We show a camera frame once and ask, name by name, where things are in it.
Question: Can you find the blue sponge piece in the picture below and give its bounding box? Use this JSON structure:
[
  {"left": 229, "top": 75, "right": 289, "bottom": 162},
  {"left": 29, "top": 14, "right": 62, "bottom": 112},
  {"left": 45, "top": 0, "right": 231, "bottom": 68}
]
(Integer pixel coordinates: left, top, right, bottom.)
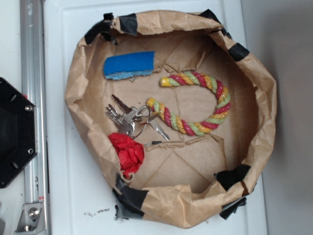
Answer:
[{"left": 103, "top": 51, "right": 155, "bottom": 80}]

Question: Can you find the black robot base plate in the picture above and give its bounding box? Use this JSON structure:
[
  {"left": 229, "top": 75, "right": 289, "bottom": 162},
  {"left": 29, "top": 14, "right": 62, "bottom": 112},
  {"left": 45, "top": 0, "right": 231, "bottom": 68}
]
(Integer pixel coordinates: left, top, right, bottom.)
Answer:
[{"left": 0, "top": 78, "right": 37, "bottom": 188}]

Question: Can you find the brown paper bin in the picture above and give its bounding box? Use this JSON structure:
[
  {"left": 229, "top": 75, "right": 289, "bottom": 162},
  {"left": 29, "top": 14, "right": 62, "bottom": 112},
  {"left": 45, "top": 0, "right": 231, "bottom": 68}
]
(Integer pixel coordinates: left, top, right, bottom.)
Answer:
[{"left": 65, "top": 10, "right": 277, "bottom": 228}]

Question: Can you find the red crumpled cloth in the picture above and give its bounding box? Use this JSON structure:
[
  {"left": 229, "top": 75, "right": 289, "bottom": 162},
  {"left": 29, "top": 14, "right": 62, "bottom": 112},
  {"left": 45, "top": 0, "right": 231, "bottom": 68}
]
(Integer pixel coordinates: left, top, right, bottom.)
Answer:
[{"left": 108, "top": 133, "right": 144, "bottom": 179}]

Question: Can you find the metal corner bracket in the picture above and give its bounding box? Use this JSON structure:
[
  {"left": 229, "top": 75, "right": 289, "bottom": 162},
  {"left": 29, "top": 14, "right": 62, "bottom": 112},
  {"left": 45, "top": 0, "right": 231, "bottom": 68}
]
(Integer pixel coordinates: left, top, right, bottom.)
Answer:
[{"left": 14, "top": 202, "right": 46, "bottom": 235}]

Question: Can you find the silver key bunch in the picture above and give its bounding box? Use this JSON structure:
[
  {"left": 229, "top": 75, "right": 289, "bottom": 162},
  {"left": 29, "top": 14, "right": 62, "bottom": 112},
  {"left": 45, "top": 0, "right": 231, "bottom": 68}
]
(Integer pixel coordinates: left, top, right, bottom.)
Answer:
[{"left": 106, "top": 94, "right": 170, "bottom": 141}]

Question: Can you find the aluminium frame rail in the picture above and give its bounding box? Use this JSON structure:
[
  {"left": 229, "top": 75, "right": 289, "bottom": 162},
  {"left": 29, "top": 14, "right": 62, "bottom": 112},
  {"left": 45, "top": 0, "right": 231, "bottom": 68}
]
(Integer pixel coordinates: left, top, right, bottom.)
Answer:
[{"left": 20, "top": 0, "right": 51, "bottom": 235}]

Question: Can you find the multicolored twisted rope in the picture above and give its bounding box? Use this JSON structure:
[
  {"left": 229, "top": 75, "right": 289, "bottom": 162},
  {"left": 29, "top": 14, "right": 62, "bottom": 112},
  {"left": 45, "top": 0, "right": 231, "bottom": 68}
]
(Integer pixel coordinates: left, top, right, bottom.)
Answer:
[{"left": 146, "top": 71, "right": 231, "bottom": 137}]

